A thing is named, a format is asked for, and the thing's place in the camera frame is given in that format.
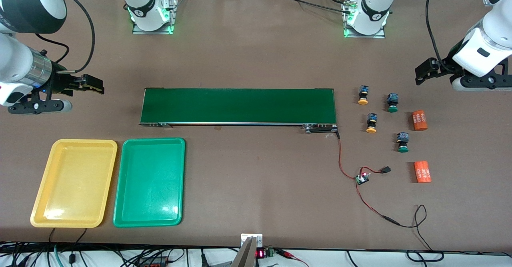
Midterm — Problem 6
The orange 4680 battery cylinder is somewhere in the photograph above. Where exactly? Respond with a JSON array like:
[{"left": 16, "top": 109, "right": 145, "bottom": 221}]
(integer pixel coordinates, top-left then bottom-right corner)
[
  {"left": 412, "top": 110, "right": 428, "bottom": 131},
  {"left": 414, "top": 161, "right": 432, "bottom": 183}
]

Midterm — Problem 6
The yellow plastic tray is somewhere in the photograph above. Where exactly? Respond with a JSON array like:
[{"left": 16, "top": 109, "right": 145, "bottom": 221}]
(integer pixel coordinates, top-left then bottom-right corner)
[{"left": 30, "top": 139, "right": 118, "bottom": 228}]

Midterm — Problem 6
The black connector with red lead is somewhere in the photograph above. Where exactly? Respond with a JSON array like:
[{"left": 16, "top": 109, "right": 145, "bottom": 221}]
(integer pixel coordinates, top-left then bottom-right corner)
[{"left": 359, "top": 165, "right": 392, "bottom": 175}]

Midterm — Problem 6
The green plastic tray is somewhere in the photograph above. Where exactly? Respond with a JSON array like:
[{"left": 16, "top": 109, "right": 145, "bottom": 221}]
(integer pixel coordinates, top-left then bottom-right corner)
[{"left": 113, "top": 137, "right": 186, "bottom": 228}]

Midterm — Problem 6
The green conveyor belt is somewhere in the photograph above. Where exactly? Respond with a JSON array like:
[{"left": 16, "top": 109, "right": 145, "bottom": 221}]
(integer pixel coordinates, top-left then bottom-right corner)
[{"left": 139, "top": 87, "right": 340, "bottom": 134}]

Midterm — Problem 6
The red black lead with jack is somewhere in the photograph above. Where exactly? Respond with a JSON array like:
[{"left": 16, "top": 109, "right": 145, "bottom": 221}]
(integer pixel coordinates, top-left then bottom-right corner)
[{"left": 355, "top": 183, "right": 401, "bottom": 225}]

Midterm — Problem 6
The red connector block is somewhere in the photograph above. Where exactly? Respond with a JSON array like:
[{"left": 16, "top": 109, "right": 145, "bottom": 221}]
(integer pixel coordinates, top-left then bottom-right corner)
[{"left": 136, "top": 258, "right": 168, "bottom": 267}]

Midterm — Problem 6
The red alligator clip lead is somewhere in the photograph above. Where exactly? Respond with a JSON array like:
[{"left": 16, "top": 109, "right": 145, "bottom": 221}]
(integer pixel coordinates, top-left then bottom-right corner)
[{"left": 276, "top": 249, "right": 309, "bottom": 267}]

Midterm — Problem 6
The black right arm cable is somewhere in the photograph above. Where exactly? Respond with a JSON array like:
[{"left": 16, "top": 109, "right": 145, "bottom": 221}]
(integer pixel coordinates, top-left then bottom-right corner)
[{"left": 35, "top": 0, "right": 96, "bottom": 74}]

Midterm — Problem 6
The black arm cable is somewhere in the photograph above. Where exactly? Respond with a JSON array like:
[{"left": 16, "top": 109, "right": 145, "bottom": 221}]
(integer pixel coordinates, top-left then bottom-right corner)
[
  {"left": 35, "top": 0, "right": 96, "bottom": 74},
  {"left": 425, "top": 0, "right": 456, "bottom": 75}
]

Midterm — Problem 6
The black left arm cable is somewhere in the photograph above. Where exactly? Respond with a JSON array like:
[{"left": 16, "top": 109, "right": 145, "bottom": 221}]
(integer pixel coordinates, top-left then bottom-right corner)
[{"left": 425, "top": 0, "right": 456, "bottom": 75}]

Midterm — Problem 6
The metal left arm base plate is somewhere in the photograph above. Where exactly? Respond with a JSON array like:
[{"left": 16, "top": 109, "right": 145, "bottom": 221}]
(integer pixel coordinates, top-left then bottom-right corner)
[{"left": 343, "top": 1, "right": 386, "bottom": 39}]

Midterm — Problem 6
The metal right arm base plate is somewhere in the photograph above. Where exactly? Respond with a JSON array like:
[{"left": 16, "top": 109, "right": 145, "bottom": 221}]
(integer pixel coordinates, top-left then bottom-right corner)
[{"left": 132, "top": 0, "right": 178, "bottom": 35}]

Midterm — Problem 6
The red black conveyor wire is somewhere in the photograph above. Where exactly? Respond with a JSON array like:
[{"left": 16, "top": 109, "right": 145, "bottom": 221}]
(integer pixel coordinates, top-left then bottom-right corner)
[{"left": 337, "top": 132, "right": 358, "bottom": 179}]

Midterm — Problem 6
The long black table cable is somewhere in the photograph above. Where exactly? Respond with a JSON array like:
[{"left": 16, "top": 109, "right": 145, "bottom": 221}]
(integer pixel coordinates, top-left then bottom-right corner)
[{"left": 276, "top": 0, "right": 352, "bottom": 15}]

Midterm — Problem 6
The thin black power cable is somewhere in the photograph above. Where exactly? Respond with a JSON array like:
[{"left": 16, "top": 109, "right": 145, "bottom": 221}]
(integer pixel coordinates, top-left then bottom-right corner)
[{"left": 398, "top": 204, "right": 436, "bottom": 252}]

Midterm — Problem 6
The looped black cable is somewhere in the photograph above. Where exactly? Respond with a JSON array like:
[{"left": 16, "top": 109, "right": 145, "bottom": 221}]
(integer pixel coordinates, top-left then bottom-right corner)
[{"left": 406, "top": 250, "right": 444, "bottom": 263}]

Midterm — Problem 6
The grey metal camera mount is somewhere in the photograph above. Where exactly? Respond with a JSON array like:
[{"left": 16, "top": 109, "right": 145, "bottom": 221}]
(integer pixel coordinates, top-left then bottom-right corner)
[{"left": 230, "top": 233, "right": 264, "bottom": 267}]

